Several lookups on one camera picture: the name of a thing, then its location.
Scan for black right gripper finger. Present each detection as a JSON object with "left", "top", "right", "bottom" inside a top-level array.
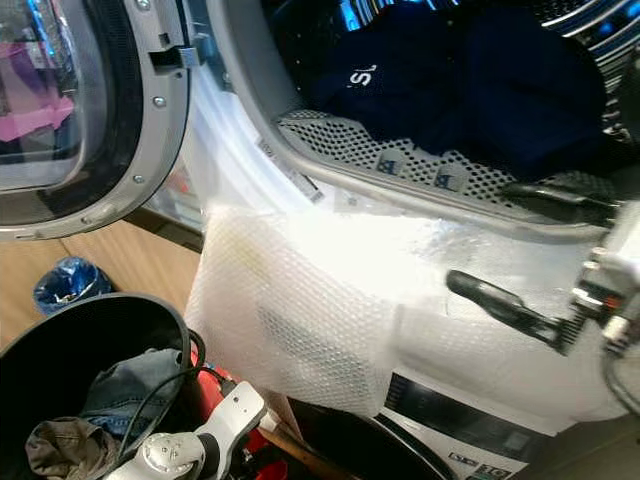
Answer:
[
  {"left": 500, "top": 182, "right": 616, "bottom": 227},
  {"left": 447, "top": 270, "right": 576, "bottom": 353}
]

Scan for white front-loading washing machine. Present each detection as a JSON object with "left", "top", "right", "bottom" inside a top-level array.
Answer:
[{"left": 150, "top": 0, "right": 640, "bottom": 480}]

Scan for black round laundry bucket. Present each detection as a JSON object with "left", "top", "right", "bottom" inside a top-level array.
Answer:
[{"left": 0, "top": 292, "right": 196, "bottom": 480}]

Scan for blue plastic bag bin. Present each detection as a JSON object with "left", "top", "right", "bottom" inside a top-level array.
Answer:
[{"left": 32, "top": 257, "right": 111, "bottom": 316}]

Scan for grey-brown crumpled garment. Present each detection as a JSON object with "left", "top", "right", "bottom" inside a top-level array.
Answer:
[{"left": 25, "top": 417, "right": 126, "bottom": 480}]

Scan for black shallow round basin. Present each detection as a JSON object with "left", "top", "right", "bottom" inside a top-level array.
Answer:
[{"left": 285, "top": 397, "right": 458, "bottom": 480}]

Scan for round grey glass washer door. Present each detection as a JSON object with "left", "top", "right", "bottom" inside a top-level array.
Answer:
[{"left": 0, "top": 0, "right": 191, "bottom": 241}]

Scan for blue denim jeans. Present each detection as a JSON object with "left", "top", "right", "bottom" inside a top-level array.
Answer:
[{"left": 80, "top": 348, "right": 186, "bottom": 441}]

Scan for clear bubble wrap sheet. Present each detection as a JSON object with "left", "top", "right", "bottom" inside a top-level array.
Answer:
[{"left": 185, "top": 205, "right": 611, "bottom": 421}]

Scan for grey perforated lint filter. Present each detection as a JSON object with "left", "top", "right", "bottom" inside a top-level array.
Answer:
[{"left": 275, "top": 108, "right": 616, "bottom": 223}]

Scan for white barcode sticker strip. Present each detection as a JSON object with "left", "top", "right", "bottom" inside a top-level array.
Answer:
[{"left": 255, "top": 138, "right": 323, "bottom": 203}]

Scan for red plastic object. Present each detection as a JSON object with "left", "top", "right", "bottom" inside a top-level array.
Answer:
[{"left": 188, "top": 365, "right": 286, "bottom": 480}]

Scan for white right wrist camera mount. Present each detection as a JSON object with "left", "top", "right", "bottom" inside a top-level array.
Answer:
[{"left": 572, "top": 200, "right": 640, "bottom": 346}]

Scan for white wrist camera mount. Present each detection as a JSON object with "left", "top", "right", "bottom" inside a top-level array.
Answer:
[
  {"left": 572, "top": 200, "right": 640, "bottom": 346},
  {"left": 195, "top": 380, "right": 268, "bottom": 471}
]

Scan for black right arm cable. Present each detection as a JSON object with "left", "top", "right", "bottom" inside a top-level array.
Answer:
[{"left": 598, "top": 320, "right": 640, "bottom": 417}]

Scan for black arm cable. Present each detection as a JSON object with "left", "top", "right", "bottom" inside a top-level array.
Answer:
[
  {"left": 598, "top": 320, "right": 640, "bottom": 417},
  {"left": 130, "top": 362, "right": 221, "bottom": 466}
]

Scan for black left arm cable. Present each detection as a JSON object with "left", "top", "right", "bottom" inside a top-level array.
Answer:
[{"left": 130, "top": 362, "right": 221, "bottom": 466}]

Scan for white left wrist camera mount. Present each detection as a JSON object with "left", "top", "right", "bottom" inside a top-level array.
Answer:
[{"left": 195, "top": 380, "right": 268, "bottom": 471}]

